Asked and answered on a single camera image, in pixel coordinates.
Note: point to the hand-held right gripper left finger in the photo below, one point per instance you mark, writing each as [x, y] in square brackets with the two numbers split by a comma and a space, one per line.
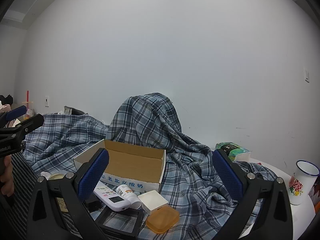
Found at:
[93, 177]

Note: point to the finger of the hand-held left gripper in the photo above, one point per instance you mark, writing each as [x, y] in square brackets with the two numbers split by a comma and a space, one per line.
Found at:
[16, 112]
[30, 125]

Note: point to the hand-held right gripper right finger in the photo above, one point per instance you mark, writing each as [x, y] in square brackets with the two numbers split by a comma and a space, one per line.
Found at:
[226, 177]

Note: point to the round beige tin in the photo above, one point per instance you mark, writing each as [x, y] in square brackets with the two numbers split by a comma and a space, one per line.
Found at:
[57, 176]

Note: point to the cardboard box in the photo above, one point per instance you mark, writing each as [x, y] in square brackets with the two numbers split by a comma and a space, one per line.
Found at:
[135, 160]

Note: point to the black display frame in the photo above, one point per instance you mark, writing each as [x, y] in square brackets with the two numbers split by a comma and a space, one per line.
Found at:
[136, 217]

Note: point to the person's left hand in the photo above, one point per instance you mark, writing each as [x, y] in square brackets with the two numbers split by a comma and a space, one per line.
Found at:
[6, 177]

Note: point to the plastic cup with red straw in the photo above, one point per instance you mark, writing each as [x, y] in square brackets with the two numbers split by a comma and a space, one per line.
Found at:
[29, 110]

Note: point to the dark cloth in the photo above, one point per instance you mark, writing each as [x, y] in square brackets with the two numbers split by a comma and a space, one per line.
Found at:
[6, 99]

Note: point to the green tissue pack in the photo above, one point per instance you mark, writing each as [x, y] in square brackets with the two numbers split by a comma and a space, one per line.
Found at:
[235, 150]

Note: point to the white remote control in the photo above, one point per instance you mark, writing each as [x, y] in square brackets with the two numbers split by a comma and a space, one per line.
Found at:
[116, 201]

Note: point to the white bottle orange label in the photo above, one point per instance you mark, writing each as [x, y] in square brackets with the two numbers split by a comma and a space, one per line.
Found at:
[123, 191]

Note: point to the grey striped cloth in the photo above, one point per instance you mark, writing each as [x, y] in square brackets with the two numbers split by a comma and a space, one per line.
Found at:
[22, 180]

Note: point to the grey box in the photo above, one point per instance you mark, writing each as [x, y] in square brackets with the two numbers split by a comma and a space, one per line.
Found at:
[73, 110]

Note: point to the white square box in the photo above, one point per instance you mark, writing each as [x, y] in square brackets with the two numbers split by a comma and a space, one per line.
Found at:
[152, 198]

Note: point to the orange translucent lid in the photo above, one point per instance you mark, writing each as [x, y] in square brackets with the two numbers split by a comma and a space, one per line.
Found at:
[162, 220]

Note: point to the white enamel mug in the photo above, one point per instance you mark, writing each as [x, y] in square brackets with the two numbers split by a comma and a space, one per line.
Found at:
[303, 180]

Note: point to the blue plaid shirt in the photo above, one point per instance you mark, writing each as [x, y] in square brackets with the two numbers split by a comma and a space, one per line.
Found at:
[150, 120]

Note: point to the colourful packet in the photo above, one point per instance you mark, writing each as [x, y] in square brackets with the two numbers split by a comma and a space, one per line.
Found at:
[315, 192]

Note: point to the white wall socket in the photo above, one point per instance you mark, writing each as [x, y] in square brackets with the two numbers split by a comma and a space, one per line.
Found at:
[46, 101]

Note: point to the white wall switch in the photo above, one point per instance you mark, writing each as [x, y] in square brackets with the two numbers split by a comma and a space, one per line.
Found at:
[306, 75]

